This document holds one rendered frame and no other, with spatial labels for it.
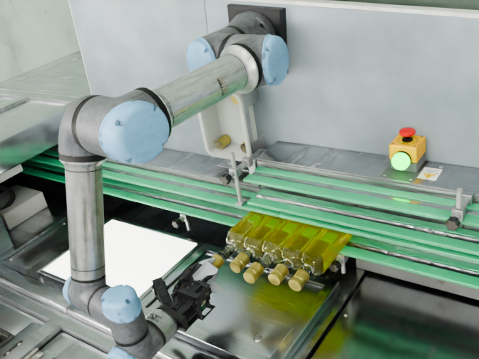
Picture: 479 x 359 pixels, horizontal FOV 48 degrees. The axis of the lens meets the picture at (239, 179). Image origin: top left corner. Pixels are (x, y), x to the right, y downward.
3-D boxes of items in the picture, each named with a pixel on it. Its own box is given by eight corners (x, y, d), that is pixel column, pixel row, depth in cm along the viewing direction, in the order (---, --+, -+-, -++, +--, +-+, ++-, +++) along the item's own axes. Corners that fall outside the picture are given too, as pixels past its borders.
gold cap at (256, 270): (253, 271, 136) (243, 281, 133) (251, 260, 134) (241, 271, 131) (264, 275, 134) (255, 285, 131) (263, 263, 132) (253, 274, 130)
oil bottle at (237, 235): (266, 213, 161) (224, 253, 147) (263, 196, 159) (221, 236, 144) (281, 216, 158) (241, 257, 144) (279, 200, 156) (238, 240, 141)
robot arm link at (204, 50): (210, 25, 141) (174, 40, 133) (249, 26, 133) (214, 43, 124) (218, 69, 147) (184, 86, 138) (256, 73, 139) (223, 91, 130)
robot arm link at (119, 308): (81, 293, 111) (96, 333, 116) (114, 313, 104) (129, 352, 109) (110, 272, 116) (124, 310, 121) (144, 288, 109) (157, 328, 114)
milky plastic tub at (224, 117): (222, 144, 176) (206, 155, 170) (209, 79, 166) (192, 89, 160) (266, 150, 166) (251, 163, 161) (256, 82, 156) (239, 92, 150)
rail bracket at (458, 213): (459, 198, 123) (441, 229, 114) (460, 170, 119) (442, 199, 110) (477, 201, 121) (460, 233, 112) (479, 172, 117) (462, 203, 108)
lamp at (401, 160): (393, 165, 135) (389, 171, 133) (393, 149, 133) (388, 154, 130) (411, 168, 132) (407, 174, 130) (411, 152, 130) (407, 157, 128)
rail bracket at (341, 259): (348, 254, 151) (327, 283, 142) (347, 234, 148) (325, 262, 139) (362, 257, 149) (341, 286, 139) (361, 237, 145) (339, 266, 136)
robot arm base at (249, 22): (230, 7, 147) (207, 17, 141) (275, 13, 138) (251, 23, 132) (235, 60, 155) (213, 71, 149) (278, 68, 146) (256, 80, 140)
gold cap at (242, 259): (239, 261, 141) (230, 271, 138) (237, 251, 139) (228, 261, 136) (251, 265, 139) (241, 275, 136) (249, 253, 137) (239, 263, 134)
